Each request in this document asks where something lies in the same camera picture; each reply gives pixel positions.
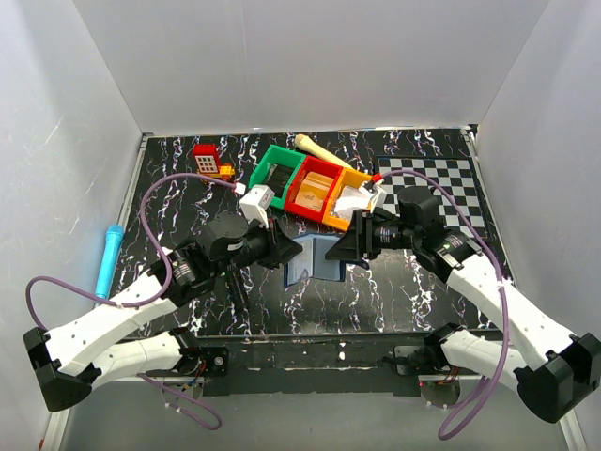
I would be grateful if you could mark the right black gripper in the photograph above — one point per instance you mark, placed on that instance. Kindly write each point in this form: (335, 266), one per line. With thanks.
(359, 241)

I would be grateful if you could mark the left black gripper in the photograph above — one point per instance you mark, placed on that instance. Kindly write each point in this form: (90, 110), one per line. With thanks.
(277, 242)

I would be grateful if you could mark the navy blue card holder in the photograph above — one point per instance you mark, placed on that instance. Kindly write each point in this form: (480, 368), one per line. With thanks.
(311, 262)

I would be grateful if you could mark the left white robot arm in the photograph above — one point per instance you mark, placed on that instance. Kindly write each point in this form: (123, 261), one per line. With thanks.
(72, 360)

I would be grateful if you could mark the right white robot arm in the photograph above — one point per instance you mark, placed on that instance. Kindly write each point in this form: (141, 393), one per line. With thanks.
(551, 368)

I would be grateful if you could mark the orange plastic bin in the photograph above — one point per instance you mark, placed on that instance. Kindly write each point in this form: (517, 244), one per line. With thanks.
(345, 198)

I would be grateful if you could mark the black perforated bar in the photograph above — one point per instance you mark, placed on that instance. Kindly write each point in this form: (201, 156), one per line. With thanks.
(237, 291)

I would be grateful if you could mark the green plastic bin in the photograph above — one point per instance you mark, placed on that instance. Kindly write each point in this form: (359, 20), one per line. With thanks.
(277, 170)

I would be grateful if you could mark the red plastic bin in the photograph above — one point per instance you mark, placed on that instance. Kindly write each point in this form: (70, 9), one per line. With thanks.
(311, 188)

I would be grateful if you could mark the cream wooden pestle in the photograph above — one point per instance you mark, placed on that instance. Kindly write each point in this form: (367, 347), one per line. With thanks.
(305, 143)

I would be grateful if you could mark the red toy block truck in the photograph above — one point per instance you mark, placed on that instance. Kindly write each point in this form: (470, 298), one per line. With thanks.
(209, 163)

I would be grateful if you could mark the black white chessboard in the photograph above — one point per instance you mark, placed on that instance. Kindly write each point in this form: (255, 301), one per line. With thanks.
(453, 175)

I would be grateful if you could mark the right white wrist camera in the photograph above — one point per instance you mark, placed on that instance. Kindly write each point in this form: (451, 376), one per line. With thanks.
(373, 191)

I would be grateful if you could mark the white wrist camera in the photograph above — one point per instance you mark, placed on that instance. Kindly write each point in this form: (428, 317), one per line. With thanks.
(373, 191)
(255, 202)

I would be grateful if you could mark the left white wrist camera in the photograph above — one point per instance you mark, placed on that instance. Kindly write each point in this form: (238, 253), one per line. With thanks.
(255, 202)

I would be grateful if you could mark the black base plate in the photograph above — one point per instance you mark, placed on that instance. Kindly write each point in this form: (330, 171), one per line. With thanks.
(314, 363)

